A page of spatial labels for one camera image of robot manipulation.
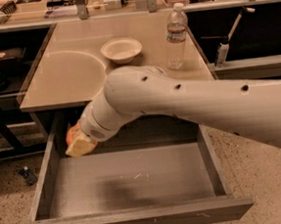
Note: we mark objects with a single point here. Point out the white ceramic bowl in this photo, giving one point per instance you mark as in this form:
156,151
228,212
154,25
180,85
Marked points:
121,50

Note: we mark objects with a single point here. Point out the grey cabinet with counter top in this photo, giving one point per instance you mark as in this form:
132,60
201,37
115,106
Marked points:
72,69

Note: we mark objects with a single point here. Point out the clear plastic water bottle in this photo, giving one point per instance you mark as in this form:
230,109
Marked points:
176,30

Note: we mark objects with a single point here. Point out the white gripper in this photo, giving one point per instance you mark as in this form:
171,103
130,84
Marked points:
90,129

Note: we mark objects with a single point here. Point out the small dark floor device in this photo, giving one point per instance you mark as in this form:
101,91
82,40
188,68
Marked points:
29,177

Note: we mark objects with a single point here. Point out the orange fruit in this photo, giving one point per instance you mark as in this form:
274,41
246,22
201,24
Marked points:
74,130

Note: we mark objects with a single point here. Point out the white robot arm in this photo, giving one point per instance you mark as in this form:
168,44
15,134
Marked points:
249,108

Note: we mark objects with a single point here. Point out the white spray bottle tool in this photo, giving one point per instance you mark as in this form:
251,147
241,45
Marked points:
223,48

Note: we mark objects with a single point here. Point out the open grey drawer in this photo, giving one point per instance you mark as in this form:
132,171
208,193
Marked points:
157,170

